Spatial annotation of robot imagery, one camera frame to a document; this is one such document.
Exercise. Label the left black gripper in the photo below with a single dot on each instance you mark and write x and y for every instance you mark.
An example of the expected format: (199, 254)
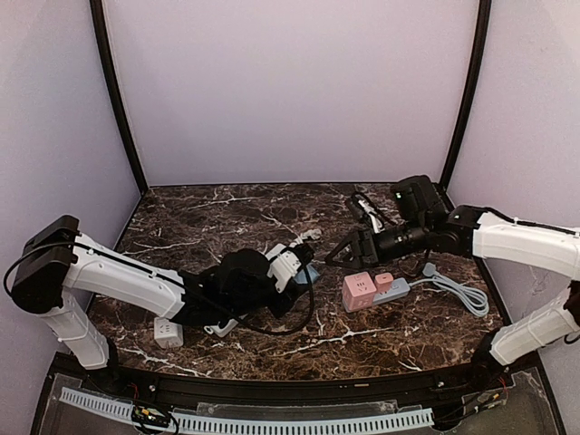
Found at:
(281, 305)

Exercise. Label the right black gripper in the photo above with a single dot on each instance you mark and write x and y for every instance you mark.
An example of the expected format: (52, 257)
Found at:
(367, 246)

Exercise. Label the small blue plug adapter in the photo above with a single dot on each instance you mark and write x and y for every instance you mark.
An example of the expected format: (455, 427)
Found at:
(310, 274)

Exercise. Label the large pink cube socket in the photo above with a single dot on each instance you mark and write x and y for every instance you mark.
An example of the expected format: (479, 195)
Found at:
(358, 292)

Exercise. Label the small pink plug adapter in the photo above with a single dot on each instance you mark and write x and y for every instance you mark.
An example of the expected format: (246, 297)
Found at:
(383, 282)

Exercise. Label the grey-blue power strip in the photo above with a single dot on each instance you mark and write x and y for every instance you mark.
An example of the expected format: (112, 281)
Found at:
(389, 292)

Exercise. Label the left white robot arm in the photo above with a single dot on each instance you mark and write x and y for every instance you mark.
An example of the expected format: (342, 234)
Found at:
(60, 259)

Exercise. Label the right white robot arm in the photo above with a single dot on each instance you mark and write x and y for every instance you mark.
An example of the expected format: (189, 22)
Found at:
(430, 224)

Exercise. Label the white cube socket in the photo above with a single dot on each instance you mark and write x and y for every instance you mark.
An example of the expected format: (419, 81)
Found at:
(167, 335)

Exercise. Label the small circuit board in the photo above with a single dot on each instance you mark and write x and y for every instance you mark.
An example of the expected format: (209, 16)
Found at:
(150, 416)

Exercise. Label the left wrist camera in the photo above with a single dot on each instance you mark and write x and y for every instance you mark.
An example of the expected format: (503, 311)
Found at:
(287, 261)

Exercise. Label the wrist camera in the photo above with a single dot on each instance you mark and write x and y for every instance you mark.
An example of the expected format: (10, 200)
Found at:
(287, 261)
(366, 212)

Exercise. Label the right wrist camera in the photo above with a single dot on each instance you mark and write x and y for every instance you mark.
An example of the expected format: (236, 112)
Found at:
(366, 212)

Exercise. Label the black front table rail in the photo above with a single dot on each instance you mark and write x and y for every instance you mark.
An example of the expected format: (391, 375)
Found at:
(246, 367)

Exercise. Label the white slotted cable duct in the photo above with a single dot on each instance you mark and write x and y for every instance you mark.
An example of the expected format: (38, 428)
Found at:
(209, 418)

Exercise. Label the right black frame post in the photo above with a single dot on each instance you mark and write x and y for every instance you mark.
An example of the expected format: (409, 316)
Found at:
(468, 95)

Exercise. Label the black frame post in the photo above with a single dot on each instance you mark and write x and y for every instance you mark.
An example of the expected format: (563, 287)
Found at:
(468, 95)
(114, 91)

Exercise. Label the left black frame post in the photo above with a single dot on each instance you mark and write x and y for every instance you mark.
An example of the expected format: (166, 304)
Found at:
(114, 91)

